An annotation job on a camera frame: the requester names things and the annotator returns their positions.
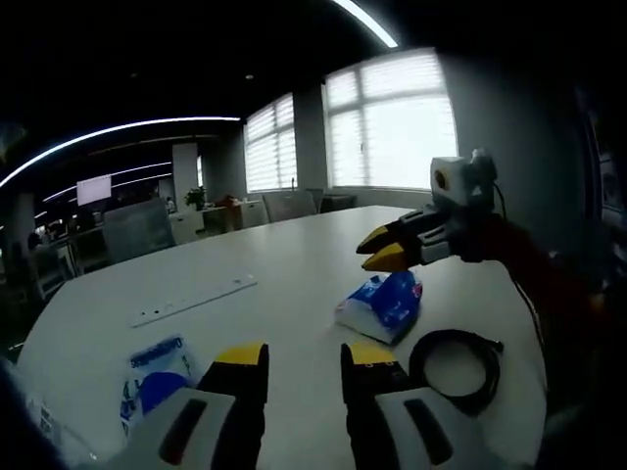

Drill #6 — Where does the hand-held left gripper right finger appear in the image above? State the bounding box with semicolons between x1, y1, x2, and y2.
340;341;491;470

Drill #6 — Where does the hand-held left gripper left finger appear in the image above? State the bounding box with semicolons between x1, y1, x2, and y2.
105;341;270;470

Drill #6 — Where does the blue tissue packet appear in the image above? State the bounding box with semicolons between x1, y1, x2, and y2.
335;272;423;347

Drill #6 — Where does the clear bag with blue pad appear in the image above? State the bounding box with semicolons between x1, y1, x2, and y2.
120;335;207;437

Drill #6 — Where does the dark grey chair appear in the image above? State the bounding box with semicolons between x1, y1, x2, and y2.
317;193;359;214

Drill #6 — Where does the wide window with blinds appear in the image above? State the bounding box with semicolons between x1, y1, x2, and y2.
323;48;459;191

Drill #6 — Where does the light grey chair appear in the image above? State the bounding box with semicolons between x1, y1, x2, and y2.
262;191;317;229

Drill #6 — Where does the narrow window with blinds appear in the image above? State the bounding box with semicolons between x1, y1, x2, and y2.
243;92;299;193

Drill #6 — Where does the white cabinet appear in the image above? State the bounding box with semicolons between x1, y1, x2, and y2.
203;199;265;235

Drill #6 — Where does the ceiling light strip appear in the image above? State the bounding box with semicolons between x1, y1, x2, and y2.
0;116;241;190
332;0;399;49

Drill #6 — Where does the large grey office chair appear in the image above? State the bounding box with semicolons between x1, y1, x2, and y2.
102;198;177;263

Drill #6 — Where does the green potted plant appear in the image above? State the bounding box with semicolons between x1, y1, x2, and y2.
184;186;207;212

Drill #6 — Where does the white monitor screen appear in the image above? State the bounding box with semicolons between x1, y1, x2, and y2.
76;175;113;206

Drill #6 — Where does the white table cable cover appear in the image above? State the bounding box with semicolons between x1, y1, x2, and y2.
129;274;260;329

